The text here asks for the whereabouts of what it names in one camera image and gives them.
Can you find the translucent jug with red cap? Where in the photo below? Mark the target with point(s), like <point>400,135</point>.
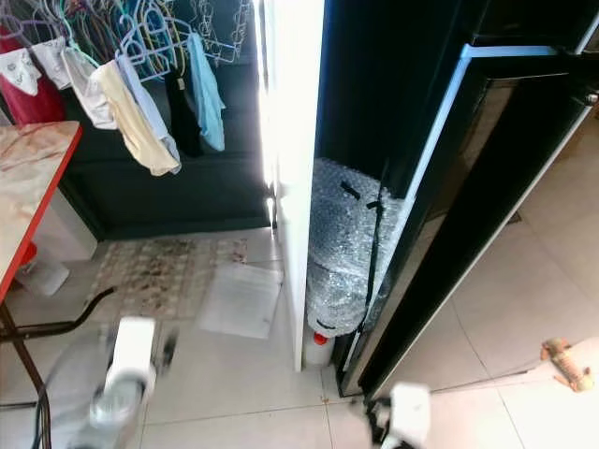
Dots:
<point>318,349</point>

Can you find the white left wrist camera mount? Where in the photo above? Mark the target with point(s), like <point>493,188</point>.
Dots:
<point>134,351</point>

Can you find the grey blue garment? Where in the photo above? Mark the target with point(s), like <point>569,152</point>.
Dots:
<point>157,108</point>

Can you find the large white garment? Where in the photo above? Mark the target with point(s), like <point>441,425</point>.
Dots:
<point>89,94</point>

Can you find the white plastic container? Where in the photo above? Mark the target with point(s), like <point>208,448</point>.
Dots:
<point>73,229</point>

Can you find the white garment with tag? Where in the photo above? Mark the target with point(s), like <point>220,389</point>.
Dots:
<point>21,70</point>

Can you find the small white garment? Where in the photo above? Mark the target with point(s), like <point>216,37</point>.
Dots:
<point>51,64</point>

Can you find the white plastic jug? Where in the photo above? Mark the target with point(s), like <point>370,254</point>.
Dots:
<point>47,276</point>

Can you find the marble table with red edge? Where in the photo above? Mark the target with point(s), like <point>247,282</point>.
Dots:
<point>37,187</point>

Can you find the patterned floor rug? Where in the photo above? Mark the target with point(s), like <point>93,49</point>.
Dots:
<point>159,276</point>

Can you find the black garment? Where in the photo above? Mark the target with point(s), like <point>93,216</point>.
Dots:
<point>182,117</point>

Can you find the cream hanging garment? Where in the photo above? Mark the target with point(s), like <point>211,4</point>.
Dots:
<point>136,126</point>

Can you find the white dotted sheet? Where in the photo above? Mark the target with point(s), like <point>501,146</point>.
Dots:
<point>239,299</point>

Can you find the bunch of plastic hangers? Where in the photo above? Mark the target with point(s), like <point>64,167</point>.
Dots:
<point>94,26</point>

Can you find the dark cabinet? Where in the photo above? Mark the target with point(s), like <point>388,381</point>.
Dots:
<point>150,201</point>

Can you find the person bare foot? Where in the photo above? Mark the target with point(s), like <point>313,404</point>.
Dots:
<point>569,365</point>

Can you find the light blue garment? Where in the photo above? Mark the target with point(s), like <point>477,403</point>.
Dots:
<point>206,98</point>

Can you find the red hanging garment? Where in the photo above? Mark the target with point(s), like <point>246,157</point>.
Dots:
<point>33,108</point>

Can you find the white partition panel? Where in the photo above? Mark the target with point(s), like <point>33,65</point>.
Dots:
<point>295,140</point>

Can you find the clear bubble wrap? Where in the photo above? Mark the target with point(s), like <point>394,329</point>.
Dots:
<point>342,253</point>

